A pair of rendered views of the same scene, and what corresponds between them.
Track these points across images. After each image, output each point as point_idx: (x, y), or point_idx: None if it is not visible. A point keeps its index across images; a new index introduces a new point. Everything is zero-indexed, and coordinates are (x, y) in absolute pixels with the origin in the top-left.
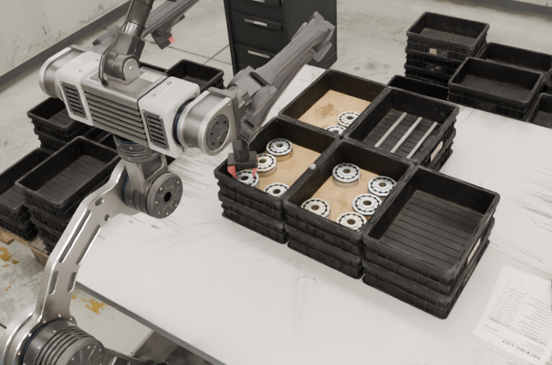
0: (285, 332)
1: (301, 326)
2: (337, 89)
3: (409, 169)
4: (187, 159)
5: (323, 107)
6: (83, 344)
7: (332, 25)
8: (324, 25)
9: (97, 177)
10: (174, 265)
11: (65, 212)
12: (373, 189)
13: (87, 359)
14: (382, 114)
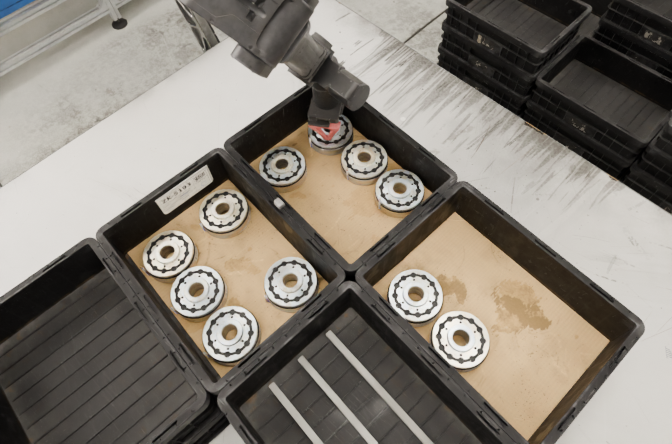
0: (114, 175)
1: (112, 192)
2: (602, 353)
3: (201, 375)
4: (475, 105)
5: (536, 306)
6: None
7: None
8: None
9: (496, 31)
10: (265, 80)
11: (447, 14)
12: (227, 313)
13: None
14: (468, 423)
